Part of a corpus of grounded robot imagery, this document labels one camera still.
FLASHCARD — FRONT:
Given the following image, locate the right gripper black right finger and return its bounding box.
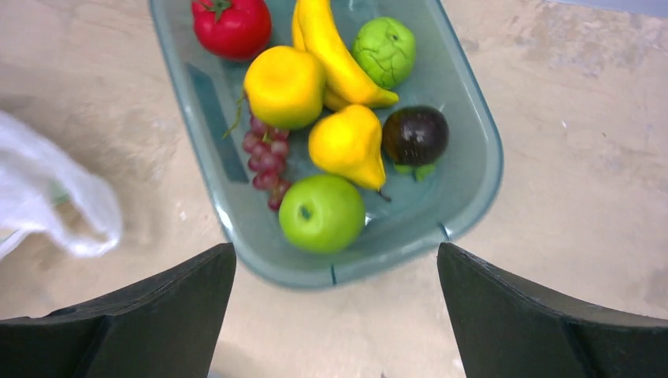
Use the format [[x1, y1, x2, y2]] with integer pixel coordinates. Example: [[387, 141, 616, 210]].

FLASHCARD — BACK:
[[437, 243, 667, 377]]

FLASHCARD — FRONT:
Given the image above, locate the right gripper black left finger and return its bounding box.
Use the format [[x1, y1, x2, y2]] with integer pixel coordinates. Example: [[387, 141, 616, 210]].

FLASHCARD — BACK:
[[1, 243, 236, 377]]

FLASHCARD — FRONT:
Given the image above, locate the white plastic bag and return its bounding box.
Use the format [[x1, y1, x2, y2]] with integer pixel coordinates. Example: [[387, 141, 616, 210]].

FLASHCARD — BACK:
[[1, 112, 123, 258]]

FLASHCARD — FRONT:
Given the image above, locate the green fake fruit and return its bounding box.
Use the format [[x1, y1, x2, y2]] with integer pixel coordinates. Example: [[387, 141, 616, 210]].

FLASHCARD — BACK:
[[278, 174, 366, 254]]

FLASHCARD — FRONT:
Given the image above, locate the red fake grape bunch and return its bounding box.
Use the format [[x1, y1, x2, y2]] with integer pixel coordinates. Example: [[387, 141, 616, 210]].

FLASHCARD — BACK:
[[242, 115, 291, 211]]

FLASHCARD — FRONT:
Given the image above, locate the yellow fake fruit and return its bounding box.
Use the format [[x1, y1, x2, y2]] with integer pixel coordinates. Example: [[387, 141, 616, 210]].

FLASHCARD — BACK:
[[243, 45, 326, 130]]

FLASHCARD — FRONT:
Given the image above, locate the red fake tomato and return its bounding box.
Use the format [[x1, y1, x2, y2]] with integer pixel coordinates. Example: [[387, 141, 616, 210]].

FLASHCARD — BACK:
[[191, 0, 273, 61]]

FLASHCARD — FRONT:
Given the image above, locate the dark purple fake plum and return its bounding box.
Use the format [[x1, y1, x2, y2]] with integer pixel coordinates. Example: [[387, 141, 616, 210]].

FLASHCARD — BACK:
[[381, 106, 450, 167]]

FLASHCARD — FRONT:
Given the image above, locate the yellow fake pear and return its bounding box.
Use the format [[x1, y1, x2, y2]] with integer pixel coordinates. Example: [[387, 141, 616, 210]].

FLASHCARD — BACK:
[[308, 105, 386, 191]]

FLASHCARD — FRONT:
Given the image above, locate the yellow fake banana bunch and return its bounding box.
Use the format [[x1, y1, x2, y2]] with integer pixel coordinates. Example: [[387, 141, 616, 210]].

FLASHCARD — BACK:
[[291, 0, 399, 111]]

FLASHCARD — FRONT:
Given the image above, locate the green fake lime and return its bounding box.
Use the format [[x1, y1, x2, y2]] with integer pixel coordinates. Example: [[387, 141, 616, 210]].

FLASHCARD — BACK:
[[351, 17, 416, 90]]

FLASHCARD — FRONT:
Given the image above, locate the teal plastic tray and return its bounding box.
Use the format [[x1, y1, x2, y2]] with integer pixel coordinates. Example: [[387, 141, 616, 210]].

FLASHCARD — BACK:
[[150, 1, 503, 290]]

